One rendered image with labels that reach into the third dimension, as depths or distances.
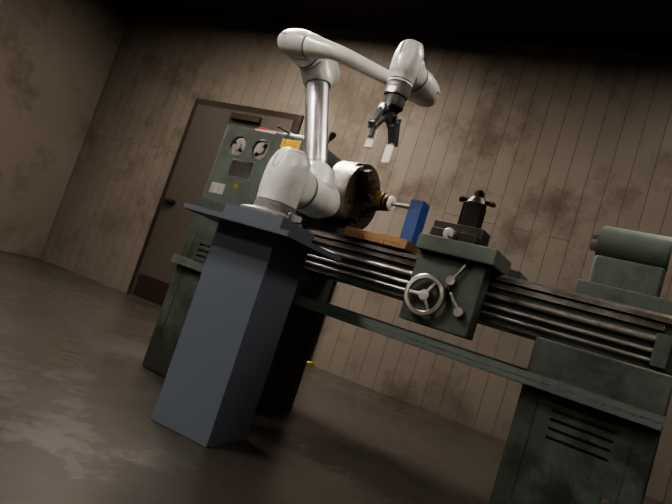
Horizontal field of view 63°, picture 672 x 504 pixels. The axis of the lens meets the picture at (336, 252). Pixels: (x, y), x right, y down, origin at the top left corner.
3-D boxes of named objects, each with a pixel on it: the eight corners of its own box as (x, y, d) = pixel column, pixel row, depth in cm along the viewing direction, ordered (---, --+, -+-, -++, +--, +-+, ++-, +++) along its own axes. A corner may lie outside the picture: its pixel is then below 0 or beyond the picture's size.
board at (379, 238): (343, 234, 233) (345, 225, 233) (378, 253, 263) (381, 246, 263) (404, 249, 217) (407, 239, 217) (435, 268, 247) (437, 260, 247)
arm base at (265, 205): (289, 220, 187) (294, 204, 187) (238, 206, 196) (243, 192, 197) (311, 232, 203) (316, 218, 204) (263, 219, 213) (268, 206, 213)
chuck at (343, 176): (318, 208, 242) (346, 148, 249) (348, 238, 267) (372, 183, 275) (335, 212, 237) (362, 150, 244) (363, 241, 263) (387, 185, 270)
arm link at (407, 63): (407, 75, 182) (423, 94, 192) (421, 33, 183) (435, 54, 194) (380, 74, 188) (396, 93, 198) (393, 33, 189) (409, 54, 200)
